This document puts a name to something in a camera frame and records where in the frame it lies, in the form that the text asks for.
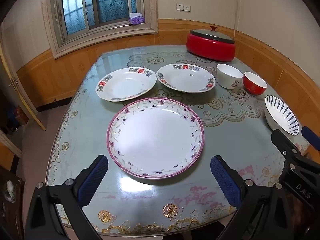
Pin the blue striped white bowl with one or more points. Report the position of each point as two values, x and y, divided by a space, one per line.
277 112

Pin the purple floral rimmed plate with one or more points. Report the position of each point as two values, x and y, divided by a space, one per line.
155 137

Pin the red bowl with white inside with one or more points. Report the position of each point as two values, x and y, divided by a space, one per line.
252 88

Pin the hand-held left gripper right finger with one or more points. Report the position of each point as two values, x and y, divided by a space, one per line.
226 180

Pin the white bowl with small print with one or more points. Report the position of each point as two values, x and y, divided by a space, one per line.
228 72

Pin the grey pot lid red knob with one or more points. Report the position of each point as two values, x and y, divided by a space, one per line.
211 33

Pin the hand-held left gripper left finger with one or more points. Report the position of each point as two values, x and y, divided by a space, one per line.
92 180

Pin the purple tissue box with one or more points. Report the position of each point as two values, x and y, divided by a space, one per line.
136 19

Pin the gold floral lace tablecloth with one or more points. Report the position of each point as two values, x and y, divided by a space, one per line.
237 110

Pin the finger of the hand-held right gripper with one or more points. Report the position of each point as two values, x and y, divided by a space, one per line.
311 136
287 145

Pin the white plate with red marks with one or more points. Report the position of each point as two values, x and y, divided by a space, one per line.
185 78
125 85

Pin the dark wooden cabinet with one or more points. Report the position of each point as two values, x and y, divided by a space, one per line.
11 205

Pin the window with patterned glass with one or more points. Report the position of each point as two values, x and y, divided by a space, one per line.
75 7

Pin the yellow wooden door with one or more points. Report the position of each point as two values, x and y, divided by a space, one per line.
22 97

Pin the red electric cooking pot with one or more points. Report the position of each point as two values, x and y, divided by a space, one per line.
210 50

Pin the white wall socket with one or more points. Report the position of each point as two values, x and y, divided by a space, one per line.
179 7
187 7

